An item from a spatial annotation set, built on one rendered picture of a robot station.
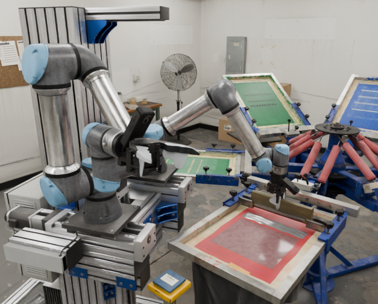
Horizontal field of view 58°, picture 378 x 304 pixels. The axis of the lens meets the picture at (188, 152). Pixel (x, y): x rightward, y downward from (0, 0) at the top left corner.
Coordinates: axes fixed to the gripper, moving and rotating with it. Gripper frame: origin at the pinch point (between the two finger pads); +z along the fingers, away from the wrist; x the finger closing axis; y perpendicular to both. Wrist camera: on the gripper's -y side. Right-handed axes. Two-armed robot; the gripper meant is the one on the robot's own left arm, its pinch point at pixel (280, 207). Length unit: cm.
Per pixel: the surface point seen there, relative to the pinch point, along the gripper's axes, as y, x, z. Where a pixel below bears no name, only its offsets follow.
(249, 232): 5.5, 22.6, 7.6
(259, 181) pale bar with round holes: 24.7, -21.7, -0.7
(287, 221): -5.1, -0.5, 7.5
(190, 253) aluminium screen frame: 15, 60, 4
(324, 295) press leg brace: -17, -57, 91
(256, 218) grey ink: 9.6, 8.2, 6.9
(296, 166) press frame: 20, -70, 2
